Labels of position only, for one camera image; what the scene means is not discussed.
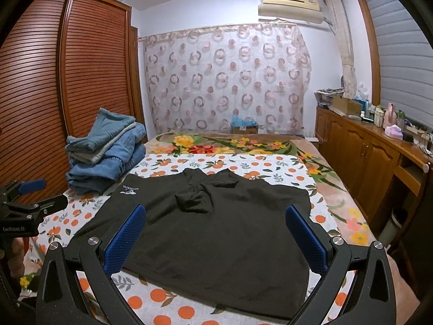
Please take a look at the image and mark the circle pattern curtain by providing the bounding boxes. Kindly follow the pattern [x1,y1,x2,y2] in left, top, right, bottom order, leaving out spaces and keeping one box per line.
[142,23,311,135]

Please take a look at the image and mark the cardboard box with blue items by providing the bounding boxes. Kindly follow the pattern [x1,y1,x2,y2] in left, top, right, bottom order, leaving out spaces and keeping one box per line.
[231,115,258,134]

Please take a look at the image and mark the brown louvered wardrobe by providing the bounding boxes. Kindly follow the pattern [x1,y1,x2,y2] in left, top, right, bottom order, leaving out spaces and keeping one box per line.
[1,0,144,203]

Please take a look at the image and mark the pink tissue pack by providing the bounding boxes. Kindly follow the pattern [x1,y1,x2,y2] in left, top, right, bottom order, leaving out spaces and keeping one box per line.
[385,125,403,140]

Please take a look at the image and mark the beige tied curtain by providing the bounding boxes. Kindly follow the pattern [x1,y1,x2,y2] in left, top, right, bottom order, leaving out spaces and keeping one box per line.
[325,0,357,98]

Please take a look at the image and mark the wooden sideboard cabinet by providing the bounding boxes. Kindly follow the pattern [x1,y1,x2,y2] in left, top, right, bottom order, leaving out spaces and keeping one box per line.
[315,107,432,236]

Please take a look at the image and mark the black pants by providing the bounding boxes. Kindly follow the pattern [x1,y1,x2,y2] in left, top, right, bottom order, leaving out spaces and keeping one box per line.
[70,169,310,319]

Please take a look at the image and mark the blue folded jeans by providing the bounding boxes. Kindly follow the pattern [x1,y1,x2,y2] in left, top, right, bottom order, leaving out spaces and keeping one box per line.
[66,123,146,194]

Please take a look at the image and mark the floral pink blanket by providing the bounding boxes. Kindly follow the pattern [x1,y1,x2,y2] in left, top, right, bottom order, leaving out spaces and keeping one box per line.
[143,131,421,325]

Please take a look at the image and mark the beige air conditioner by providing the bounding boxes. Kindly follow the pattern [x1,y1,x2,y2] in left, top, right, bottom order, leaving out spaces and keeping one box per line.
[258,0,324,24]

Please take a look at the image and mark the grey roller shutter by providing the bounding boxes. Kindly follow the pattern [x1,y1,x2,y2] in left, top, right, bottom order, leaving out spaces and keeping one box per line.
[366,0,433,127]

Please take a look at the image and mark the cardboard box on sideboard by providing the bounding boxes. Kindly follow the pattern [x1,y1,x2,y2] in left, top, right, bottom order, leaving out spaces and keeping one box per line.
[330,97,363,116]

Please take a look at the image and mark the stack of papers basket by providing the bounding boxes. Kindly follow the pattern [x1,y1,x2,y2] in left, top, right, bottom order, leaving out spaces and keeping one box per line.
[314,88,344,109]

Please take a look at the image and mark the teal folded jeans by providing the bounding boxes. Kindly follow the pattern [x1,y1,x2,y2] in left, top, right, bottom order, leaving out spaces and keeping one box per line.
[65,108,136,154]

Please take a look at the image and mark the left hand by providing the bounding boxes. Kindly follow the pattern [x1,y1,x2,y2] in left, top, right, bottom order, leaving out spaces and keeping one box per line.
[7,238,25,279]

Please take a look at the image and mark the orange print white sheet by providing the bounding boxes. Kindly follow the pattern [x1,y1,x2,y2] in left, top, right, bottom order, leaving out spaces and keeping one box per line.
[28,151,340,324]

